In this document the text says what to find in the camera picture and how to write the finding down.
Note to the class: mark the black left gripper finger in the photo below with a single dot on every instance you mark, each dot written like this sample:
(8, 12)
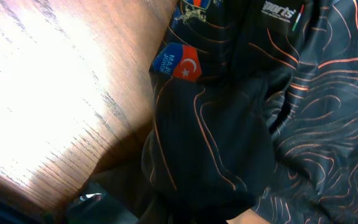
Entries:
(94, 205)

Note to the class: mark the black patterned sports jersey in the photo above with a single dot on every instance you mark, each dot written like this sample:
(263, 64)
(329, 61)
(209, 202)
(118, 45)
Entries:
(255, 108)

